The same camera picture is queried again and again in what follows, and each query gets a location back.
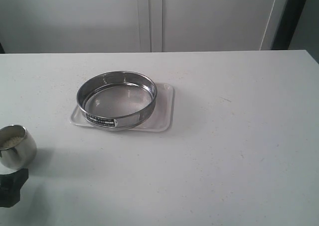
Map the round stainless steel sieve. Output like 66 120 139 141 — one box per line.
76 71 158 131

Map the yellow and white grain mix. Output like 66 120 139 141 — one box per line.
0 136 24 150

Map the white rectangular plastic tray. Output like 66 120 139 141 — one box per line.
69 82 175 133

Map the stainless steel cup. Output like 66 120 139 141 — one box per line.
0 124 37 174

